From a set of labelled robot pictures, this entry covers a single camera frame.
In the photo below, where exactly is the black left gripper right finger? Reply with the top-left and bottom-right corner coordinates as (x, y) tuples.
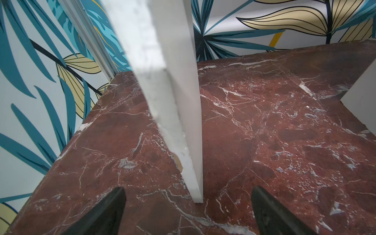
(251, 186), (316, 235)

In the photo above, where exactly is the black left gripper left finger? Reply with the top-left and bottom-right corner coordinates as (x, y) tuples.
(62, 187), (126, 235)

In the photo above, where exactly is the white wooden bookshelf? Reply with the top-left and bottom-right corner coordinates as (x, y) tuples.
(99, 0), (376, 204)

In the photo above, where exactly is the left aluminium corner post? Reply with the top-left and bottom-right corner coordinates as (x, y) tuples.
(59, 0), (118, 82)

